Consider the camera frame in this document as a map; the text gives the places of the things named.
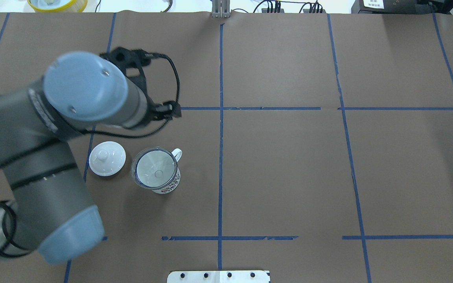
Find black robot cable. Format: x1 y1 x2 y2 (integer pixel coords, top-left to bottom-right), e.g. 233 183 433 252
0 53 182 260

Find black cable plugs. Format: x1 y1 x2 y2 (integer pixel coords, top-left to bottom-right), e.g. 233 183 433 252
252 0 326 14

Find grey metal post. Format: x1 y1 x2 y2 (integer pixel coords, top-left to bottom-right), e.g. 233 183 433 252
211 0 231 18

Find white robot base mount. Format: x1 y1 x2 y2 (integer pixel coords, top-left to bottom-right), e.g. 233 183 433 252
167 270 271 283

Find white cup lid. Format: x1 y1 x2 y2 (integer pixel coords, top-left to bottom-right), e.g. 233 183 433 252
88 141 126 177

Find white enamel cup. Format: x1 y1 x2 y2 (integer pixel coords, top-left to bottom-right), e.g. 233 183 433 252
131 147 183 195

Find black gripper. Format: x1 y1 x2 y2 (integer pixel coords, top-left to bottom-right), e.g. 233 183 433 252
148 101 182 121

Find black box with label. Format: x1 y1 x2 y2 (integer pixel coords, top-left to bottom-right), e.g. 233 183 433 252
351 0 417 15

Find clear plastic funnel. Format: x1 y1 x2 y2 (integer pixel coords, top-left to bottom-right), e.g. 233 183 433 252
131 147 177 190

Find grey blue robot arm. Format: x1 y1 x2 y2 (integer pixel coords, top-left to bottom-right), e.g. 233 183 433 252
0 47 181 265

